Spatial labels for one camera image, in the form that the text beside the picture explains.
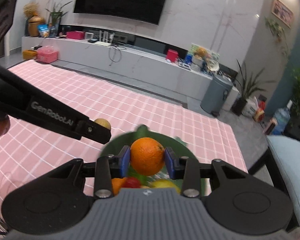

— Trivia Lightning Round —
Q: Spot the brown longan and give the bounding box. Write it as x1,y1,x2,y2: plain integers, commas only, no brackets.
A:
94,118,111,130

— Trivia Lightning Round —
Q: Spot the orange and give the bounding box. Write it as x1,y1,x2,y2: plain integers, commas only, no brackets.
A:
111,177,127,196
130,137,165,176

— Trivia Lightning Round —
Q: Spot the green colander bowl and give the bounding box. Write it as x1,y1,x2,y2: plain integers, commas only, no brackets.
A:
94,125,207,198

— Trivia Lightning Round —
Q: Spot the yellow-green pear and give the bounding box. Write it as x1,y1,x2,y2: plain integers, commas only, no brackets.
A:
149,179,181,194

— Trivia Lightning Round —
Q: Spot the red tomato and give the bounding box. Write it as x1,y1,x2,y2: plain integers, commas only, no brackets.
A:
121,177,141,189

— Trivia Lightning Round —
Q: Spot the pink plastic basket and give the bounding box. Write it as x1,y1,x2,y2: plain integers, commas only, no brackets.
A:
37,46,58,63

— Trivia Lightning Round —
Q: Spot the pink checkered tablecloth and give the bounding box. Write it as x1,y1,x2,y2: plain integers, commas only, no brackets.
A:
0,60,247,212

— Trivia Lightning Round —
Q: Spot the blue snack bag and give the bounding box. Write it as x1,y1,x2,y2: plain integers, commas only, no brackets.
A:
37,24,50,38

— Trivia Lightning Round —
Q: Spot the grey trash bin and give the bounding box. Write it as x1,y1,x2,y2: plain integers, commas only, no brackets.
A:
200,74,234,117

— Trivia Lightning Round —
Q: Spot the golden round vase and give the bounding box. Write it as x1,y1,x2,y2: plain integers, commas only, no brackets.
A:
28,16,45,37

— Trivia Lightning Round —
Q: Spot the white wifi router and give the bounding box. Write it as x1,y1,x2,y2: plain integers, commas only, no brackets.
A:
95,30,115,47

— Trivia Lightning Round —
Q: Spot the pink box on console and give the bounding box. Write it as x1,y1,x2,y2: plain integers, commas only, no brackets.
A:
66,31,85,40

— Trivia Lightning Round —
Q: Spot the white plastic bag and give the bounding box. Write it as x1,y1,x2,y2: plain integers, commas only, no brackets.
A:
242,96,258,118

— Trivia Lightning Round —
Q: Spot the plant in glass vase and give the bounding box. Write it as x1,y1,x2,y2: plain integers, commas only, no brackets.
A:
45,1,72,38

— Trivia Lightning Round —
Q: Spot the grey tv console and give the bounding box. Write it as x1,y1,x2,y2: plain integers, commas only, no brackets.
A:
21,26,241,111

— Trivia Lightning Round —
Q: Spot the red box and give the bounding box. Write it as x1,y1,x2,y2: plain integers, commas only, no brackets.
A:
166,49,179,63

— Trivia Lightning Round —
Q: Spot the blue cushioned bench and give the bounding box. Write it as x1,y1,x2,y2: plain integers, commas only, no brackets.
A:
247,134,300,230

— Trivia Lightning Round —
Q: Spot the water jug bottle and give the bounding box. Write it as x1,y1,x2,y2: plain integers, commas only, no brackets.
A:
272,100,293,135

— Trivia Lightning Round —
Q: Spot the teddy bear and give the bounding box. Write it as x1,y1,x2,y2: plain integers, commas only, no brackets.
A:
194,47,207,59

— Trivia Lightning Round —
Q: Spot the hanging vine plant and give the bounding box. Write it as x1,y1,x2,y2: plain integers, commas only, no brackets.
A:
264,17,290,61

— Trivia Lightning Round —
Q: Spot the black hanging cable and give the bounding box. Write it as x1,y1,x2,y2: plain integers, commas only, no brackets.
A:
108,43,127,67

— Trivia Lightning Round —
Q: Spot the framed wall picture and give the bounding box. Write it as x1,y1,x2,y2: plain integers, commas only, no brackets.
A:
271,0,294,28

